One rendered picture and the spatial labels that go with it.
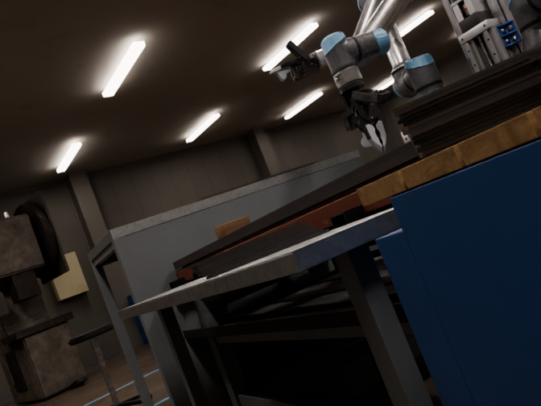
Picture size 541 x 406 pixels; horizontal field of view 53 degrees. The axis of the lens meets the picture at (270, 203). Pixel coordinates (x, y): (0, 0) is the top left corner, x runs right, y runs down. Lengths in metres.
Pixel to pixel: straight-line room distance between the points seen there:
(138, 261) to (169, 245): 0.14
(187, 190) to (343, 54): 9.50
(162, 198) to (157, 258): 8.50
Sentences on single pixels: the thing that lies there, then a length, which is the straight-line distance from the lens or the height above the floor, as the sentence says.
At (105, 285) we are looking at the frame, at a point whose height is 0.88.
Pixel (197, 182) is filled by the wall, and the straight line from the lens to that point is 11.11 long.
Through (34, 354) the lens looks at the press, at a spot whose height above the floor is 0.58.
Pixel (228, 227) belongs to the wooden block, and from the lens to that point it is 1.88.
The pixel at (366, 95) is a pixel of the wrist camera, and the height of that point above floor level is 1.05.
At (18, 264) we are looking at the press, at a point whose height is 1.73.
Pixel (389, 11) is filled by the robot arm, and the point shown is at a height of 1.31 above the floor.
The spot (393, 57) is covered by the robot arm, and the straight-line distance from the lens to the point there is 2.53.
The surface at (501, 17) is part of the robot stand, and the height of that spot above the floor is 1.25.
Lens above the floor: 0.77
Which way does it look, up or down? 4 degrees up
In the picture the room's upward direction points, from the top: 22 degrees counter-clockwise
